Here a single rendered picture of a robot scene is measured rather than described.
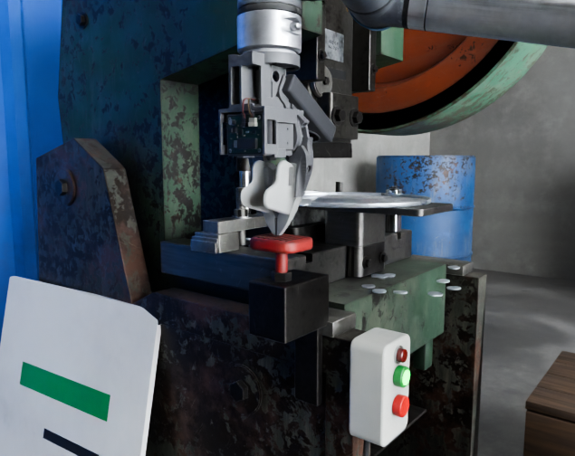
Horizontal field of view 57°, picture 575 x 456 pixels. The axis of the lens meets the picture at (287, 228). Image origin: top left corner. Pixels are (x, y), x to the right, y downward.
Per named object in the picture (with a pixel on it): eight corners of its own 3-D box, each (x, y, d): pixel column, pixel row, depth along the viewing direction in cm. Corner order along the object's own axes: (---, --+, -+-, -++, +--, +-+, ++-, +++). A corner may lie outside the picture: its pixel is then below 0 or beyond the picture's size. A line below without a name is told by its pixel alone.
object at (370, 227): (452, 275, 95) (455, 200, 93) (418, 290, 84) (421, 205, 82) (335, 259, 110) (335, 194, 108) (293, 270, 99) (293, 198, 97)
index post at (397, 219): (402, 231, 113) (403, 185, 112) (395, 232, 111) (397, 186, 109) (390, 230, 115) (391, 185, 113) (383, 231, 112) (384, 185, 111)
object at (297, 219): (337, 218, 109) (337, 196, 109) (292, 225, 98) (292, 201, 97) (301, 215, 115) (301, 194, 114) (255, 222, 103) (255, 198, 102)
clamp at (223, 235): (281, 242, 98) (280, 185, 97) (215, 253, 85) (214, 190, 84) (256, 238, 102) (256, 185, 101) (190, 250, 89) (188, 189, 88)
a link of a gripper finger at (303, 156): (273, 196, 65) (273, 124, 64) (282, 195, 66) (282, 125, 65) (304, 197, 62) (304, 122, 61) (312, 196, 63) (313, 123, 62)
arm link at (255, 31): (265, 29, 67) (319, 19, 61) (265, 67, 67) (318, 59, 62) (223, 17, 61) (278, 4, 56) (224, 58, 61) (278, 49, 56)
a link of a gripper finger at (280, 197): (252, 239, 62) (251, 160, 61) (283, 233, 67) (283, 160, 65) (273, 242, 60) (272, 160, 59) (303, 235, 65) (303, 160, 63)
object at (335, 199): (328, 194, 118) (328, 190, 118) (455, 200, 100) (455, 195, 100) (239, 202, 96) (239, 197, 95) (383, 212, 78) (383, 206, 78)
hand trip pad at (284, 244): (317, 295, 67) (318, 235, 66) (288, 305, 63) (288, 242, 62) (275, 287, 72) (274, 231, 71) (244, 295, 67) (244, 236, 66)
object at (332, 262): (412, 256, 116) (413, 229, 115) (283, 299, 81) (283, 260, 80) (302, 242, 134) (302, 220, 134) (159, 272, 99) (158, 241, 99)
